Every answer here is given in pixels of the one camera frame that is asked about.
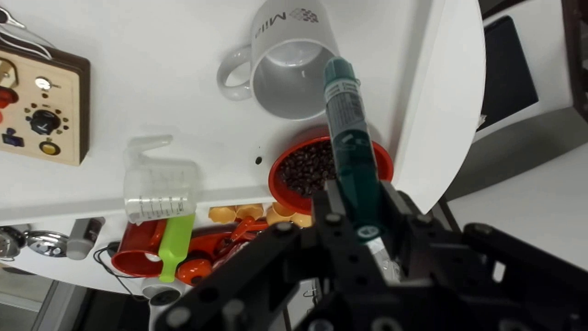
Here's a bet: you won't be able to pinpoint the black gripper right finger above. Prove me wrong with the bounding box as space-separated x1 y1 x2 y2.
378 181 588 331

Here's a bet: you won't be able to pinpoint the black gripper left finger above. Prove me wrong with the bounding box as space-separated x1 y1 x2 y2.
154 180 369 331

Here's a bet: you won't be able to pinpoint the green marker with white label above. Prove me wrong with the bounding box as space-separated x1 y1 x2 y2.
321 54 389 242

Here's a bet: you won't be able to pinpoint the clear plastic measuring cup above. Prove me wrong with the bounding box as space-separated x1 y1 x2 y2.
121 134 202 226

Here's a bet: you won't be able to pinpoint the red plastic cup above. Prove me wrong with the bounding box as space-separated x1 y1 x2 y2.
110 218 169 277

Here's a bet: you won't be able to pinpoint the white mug with logo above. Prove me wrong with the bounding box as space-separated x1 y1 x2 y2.
215 0 342 121

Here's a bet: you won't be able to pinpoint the orange food pieces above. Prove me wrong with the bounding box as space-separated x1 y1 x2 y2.
206 200 314 229

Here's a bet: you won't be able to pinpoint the red plastic plate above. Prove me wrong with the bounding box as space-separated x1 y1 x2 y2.
173 218 272 286

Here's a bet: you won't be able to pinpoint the red bowl of coffee beans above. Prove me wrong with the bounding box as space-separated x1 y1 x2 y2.
266 124 395 214

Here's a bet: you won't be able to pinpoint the small grey box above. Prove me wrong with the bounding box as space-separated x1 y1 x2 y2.
64 214 106 260

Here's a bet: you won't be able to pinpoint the large white plastic tray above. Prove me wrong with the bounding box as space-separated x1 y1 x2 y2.
0 0 489 229

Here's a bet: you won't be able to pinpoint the metal strainer pan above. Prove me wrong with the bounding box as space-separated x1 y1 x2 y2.
0 224 66 260

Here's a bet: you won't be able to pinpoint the wooden busy board with switches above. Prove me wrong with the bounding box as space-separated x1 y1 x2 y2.
0 5 93 167

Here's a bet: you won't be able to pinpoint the black cable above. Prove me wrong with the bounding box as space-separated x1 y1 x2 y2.
90 240 143 297

